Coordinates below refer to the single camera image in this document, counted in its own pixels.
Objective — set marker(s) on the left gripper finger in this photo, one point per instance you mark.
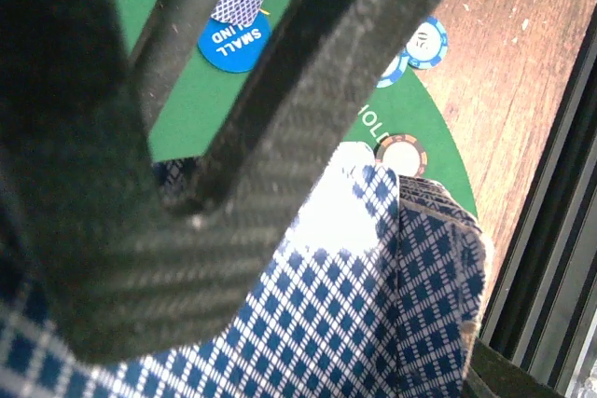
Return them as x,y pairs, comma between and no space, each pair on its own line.
492,375

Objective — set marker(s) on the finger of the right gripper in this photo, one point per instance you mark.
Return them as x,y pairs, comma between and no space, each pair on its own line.
163,49
128,266

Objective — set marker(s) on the blue small blind button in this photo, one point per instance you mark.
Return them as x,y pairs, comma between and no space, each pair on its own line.
234,48

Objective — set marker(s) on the blue playing card deck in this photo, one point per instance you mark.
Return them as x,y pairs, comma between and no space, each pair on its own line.
375,291

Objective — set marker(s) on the red poker chip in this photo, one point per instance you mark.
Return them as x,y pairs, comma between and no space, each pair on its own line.
403,153

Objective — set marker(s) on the single teal poker chip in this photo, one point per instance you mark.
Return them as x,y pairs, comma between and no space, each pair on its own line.
429,45

